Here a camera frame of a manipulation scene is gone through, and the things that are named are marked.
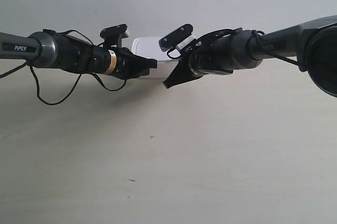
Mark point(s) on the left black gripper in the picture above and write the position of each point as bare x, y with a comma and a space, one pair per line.
130, 66

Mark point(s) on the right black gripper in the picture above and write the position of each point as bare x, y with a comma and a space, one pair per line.
182, 73

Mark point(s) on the white lidded plastic container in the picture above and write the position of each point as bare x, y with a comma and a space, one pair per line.
148, 47

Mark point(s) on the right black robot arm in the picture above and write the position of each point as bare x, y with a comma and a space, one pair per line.
310, 46

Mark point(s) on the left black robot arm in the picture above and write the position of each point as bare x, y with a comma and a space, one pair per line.
60, 50

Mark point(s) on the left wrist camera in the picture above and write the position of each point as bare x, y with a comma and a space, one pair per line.
112, 36

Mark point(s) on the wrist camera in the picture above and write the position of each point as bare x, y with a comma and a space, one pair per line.
112, 36
175, 37

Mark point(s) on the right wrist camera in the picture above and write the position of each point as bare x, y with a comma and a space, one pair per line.
175, 37

